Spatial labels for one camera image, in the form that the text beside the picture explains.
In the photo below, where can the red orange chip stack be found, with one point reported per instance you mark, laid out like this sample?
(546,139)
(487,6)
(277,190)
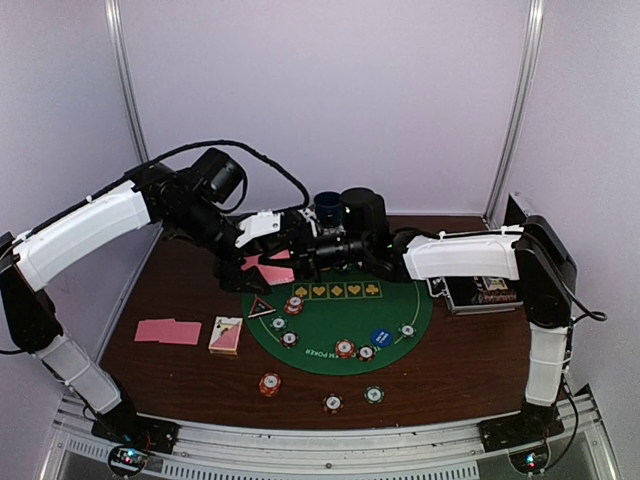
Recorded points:
(270,384)

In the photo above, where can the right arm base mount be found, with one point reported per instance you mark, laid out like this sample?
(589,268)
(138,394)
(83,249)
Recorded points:
(527,444)

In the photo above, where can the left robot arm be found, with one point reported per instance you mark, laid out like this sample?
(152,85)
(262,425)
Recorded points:
(185,188)

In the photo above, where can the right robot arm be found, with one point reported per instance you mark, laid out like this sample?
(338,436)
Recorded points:
(529,256)

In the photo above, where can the red backed card deck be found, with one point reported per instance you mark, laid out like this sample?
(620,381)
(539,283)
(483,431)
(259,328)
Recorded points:
(271,275)

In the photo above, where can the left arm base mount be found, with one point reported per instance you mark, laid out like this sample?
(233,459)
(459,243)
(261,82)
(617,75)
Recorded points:
(133,452)

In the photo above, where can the aluminium front rail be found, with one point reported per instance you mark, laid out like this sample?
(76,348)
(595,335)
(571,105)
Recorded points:
(451,450)

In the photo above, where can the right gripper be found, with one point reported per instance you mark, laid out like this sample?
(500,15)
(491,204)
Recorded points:
(305,246)

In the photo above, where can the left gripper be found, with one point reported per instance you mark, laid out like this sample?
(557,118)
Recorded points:
(232,281)

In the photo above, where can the red 5 chip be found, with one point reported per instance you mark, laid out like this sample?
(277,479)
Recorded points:
(344,349)
(294,305)

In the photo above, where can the blue small blind button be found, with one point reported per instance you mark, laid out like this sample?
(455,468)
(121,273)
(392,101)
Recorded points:
(381,338)

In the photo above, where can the black triangular all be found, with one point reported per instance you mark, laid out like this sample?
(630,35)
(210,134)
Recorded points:
(260,308)

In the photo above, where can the blue cup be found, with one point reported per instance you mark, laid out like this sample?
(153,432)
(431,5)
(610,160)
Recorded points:
(328,208)

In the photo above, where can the aluminium poker case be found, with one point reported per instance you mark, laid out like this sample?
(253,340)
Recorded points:
(475,295)

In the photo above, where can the dealt red card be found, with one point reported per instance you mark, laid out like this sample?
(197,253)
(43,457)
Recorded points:
(158,330)
(181,333)

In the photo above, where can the green round poker mat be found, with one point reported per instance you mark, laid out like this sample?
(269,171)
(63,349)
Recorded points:
(344,305)

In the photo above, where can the card deck box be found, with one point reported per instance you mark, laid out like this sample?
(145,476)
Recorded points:
(225,335)

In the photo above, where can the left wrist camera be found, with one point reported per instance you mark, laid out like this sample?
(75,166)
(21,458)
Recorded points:
(257,225)

